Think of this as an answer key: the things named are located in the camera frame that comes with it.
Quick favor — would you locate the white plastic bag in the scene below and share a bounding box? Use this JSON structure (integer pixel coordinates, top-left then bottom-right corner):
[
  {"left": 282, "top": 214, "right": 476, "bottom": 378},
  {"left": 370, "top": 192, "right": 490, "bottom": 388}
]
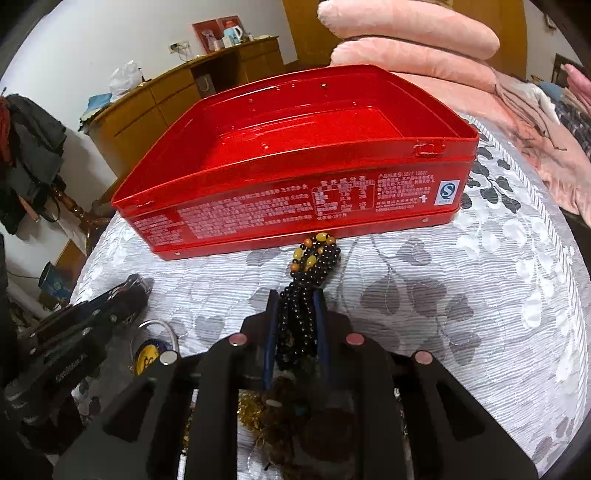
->
[{"left": 108, "top": 60, "right": 144, "bottom": 95}]

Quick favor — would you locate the pink bed blanket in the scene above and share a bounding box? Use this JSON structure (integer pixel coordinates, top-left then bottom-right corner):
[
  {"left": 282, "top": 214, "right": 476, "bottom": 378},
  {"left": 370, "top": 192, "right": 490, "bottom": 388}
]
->
[{"left": 397, "top": 69, "right": 591, "bottom": 217}]

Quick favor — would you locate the red garment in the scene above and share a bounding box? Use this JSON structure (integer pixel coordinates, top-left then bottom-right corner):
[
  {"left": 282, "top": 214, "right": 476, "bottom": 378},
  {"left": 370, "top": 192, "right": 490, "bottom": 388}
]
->
[{"left": 0, "top": 95, "right": 19, "bottom": 164}]

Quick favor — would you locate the dark plaid cloth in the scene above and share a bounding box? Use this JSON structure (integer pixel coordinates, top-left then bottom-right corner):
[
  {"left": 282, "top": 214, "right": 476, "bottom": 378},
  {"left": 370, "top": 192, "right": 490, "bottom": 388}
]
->
[{"left": 554, "top": 96, "right": 591, "bottom": 154}]

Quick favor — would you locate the blue tin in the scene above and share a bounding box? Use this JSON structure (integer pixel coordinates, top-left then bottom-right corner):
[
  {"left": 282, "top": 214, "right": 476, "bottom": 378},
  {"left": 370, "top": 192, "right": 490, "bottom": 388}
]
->
[{"left": 39, "top": 261, "right": 73, "bottom": 304}]

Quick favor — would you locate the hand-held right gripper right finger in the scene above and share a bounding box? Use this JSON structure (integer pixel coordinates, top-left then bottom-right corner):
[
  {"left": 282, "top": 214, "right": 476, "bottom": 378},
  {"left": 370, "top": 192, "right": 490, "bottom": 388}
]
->
[{"left": 313, "top": 292, "right": 541, "bottom": 480}]

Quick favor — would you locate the wooden sideboard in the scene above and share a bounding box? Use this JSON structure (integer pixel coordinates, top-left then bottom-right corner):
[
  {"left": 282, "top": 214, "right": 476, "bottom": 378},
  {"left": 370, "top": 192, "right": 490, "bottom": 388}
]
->
[{"left": 88, "top": 36, "right": 285, "bottom": 186}]

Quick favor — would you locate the wooden coat rack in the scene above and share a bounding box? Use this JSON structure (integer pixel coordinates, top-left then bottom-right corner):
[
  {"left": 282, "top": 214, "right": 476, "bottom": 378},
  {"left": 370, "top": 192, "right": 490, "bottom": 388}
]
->
[{"left": 50, "top": 180, "right": 112, "bottom": 260}]

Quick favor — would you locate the blue cloth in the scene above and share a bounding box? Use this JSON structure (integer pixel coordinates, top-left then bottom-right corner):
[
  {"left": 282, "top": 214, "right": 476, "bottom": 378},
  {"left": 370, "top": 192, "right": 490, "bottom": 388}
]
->
[{"left": 78, "top": 92, "right": 114, "bottom": 133}]

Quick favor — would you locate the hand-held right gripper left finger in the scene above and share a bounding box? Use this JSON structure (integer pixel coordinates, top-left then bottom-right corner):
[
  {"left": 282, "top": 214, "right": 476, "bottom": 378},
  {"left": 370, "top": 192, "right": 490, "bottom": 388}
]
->
[{"left": 53, "top": 290, "right": 282, "bottom": 480}]

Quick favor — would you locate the dark jacket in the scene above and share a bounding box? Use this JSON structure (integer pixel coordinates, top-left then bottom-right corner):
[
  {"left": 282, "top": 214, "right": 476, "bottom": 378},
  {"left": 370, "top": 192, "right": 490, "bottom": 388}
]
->
[{"left": 0, "top": 95, "right": 68, "bottom": 236}]

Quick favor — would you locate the gold chain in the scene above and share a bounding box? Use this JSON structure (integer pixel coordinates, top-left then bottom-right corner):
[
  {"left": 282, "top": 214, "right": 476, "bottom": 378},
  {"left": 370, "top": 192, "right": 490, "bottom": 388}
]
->
[{"left": 237, "top": 391, "right": 265, "bottom": 433}]

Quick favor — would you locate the dark brown bead bracelet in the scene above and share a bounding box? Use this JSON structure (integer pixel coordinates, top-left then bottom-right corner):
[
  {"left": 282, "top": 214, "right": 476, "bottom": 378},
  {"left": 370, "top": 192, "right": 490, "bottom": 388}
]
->
[{"left": 257, "top": 376, "right": 357, "bottom": 480}]

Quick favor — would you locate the red tin box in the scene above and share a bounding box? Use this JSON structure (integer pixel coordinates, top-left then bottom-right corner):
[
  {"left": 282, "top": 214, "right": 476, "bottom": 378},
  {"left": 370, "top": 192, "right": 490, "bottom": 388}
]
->
[{"left": 111, "top": 65, "right": 479, "bottom": 260}]

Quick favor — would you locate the pink folded quilt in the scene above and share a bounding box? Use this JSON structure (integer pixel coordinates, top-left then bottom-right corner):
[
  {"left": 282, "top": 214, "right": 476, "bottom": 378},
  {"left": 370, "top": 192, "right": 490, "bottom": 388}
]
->
[
  {"left": 318, "top": 0, "right": 501, "bottom": 61},
  {"left": 329, "top": 38, "right": 499, "bottom": 94}
]

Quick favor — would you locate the red photo frame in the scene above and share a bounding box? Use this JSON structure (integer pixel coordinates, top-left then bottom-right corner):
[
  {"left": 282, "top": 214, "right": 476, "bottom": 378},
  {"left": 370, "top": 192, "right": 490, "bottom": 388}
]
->
[
  {"left": 217, "top": 15, "right": 244, "bottom": 43},
  {"left": 192, "top": 19, "right": 221, "bottom": 54}
]

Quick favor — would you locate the yellow and blue round pendant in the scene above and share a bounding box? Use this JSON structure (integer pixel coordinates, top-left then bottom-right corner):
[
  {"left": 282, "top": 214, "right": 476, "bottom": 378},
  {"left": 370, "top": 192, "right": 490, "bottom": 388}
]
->
[{"left": 130, "top": 338, "right": 163, "bottom": 376}]

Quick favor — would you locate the dark headboard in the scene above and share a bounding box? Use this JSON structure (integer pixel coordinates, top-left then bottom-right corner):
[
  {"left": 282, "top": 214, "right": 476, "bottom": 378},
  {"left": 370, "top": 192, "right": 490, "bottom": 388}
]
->
[{"left": 551, "top": 53, "right": 574, "bottom": 88}]

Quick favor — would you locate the black and amber bead necklace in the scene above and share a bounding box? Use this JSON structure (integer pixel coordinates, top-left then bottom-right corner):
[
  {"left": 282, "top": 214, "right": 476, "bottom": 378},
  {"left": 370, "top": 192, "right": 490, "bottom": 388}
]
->
[{"left": 274, "top": 233, "right": 342, "bottom": 371}]

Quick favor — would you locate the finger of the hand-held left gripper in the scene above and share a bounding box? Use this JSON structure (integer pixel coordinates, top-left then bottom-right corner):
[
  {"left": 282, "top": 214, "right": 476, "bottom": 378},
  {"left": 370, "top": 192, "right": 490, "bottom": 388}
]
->
[
  {"left": 82, "top": 282, "right": 154, "bottom": 343},
  {"left": 69, "top": 274, "right": 145, "bottom": 320}
]

